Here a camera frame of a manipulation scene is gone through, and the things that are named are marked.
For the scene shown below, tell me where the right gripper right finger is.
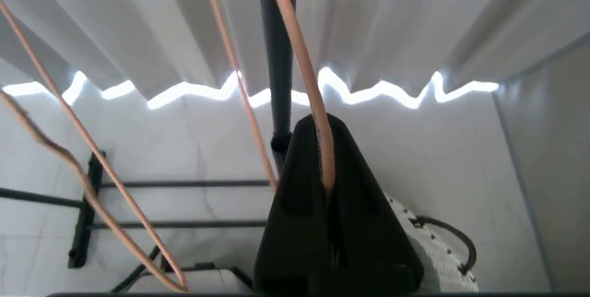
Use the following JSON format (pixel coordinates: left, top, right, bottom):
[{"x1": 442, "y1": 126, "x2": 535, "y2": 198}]
[{"x1": 328, "y1": 114, "x2": 425, "y2": 296}]

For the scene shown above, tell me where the white laundry basket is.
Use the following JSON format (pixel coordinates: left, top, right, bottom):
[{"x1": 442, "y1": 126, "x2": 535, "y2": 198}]
[{"x1": 384, "y1": 195, "x2": 479, "y2": 294}]

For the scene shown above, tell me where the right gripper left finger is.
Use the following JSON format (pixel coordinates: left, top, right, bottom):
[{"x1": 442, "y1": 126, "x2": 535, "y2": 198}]
[{"x1": 252, "y1": 113, "x2": 334, "y2": 296}]

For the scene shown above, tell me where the black clothes rack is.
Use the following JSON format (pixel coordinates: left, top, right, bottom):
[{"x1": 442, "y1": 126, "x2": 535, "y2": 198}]
[{"x1": 0, "y1": 0, "x2": 299, "y2": 294}]

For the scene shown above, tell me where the white curtain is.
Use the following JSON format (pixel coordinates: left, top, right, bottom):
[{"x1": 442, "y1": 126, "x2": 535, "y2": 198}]
[{"x1": 0, "y1": 0, "x2": 590, "y2": 110}]

